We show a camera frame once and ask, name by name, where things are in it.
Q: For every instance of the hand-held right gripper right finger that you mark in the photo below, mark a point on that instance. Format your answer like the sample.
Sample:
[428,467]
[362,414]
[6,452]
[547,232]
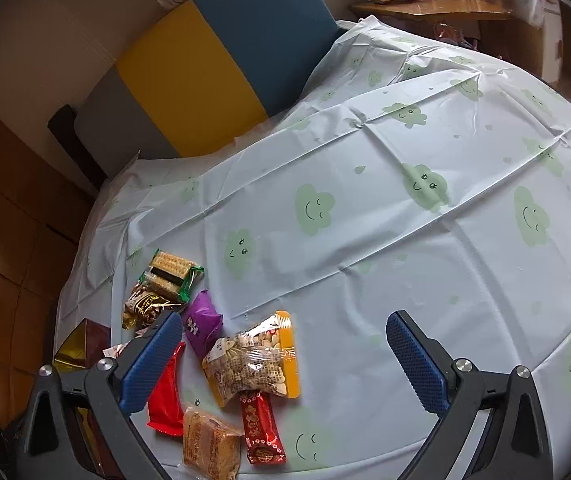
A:
[415,360]

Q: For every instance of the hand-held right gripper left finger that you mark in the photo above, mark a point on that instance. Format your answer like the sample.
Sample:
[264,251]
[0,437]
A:
[150,365]

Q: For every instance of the plain red snack packet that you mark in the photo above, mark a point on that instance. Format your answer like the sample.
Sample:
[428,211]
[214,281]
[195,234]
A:
[165,405]

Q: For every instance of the dark brown snack packet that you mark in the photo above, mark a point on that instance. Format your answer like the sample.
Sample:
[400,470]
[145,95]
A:
[145,307]

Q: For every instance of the purple snack packet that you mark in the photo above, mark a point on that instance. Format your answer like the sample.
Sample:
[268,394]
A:
[200,325]

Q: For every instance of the maroon gift box gold inside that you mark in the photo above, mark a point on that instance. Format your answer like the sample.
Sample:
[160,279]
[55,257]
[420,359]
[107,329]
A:
[80,345]

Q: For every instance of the brown pastry packet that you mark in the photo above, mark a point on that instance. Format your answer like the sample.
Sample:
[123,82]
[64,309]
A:
[210,442]

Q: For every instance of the white red snack packet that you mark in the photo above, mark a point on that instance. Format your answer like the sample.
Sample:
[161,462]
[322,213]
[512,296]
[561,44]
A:
[115,349]

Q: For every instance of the cracker packet with green ends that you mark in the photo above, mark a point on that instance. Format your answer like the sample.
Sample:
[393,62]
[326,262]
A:
[168,270]

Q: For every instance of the orange clear snack bag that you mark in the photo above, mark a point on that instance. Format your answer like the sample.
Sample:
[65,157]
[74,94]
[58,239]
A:
[250,365]

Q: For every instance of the cloud print light blue tablecloth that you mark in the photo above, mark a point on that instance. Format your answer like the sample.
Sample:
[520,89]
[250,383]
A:
[365,260]

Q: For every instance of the red patterned stick packet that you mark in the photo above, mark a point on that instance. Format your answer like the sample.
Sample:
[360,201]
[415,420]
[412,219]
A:
[260,430]

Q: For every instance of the dark red plastic bag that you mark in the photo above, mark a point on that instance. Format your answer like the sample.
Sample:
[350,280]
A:
[453,36]

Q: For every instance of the wooden nightstand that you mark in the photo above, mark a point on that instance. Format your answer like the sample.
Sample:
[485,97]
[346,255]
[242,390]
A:
[445,10]

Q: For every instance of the white cabinet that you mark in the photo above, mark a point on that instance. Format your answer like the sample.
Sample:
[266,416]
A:
[540,20]

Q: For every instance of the dark wooden frame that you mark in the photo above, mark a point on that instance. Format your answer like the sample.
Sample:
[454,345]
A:
[68,132]

